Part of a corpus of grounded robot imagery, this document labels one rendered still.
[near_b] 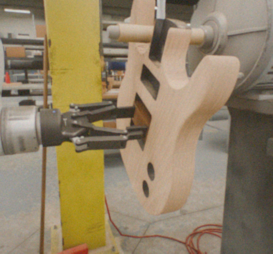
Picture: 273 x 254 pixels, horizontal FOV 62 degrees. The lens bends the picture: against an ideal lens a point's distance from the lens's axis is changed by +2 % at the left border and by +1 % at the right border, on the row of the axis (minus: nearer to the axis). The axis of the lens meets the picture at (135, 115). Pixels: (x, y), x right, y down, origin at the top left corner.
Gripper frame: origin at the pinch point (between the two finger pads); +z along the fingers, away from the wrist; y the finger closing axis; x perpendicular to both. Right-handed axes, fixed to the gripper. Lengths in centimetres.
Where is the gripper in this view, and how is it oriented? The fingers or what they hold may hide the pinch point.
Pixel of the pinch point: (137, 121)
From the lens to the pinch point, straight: 51.3
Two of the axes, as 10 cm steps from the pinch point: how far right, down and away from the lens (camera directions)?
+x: 1.5, -8.1, -5.6
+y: 3.1, 5.8, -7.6
